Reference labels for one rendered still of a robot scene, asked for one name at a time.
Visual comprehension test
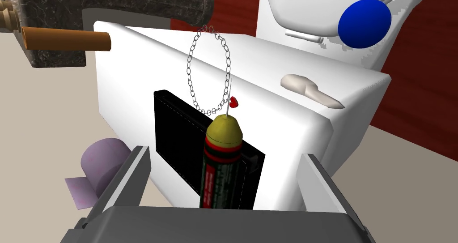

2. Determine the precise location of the dark marble counter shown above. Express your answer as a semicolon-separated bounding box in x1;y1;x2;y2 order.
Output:
16;0;215;68

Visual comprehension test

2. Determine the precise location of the silver chain with red heart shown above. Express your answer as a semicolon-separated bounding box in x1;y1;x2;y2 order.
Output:
186;24;239;116

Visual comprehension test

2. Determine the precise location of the purple toilet paper roll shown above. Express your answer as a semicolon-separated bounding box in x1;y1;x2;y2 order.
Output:
64;137;132;211

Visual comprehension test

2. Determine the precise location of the brown wooden rod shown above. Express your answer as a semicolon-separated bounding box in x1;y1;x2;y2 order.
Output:
21;26;112;52

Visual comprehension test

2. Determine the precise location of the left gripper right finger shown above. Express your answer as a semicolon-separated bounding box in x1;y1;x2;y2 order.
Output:
296;153;366;231

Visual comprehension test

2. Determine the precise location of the blue ball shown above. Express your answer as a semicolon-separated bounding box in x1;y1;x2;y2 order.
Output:
338;0;392;50

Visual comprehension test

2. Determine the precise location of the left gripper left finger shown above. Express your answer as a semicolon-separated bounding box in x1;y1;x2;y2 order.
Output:
83;145;152;223

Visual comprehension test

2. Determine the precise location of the black wallet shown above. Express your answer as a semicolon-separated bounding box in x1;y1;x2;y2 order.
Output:
153;89;266;211

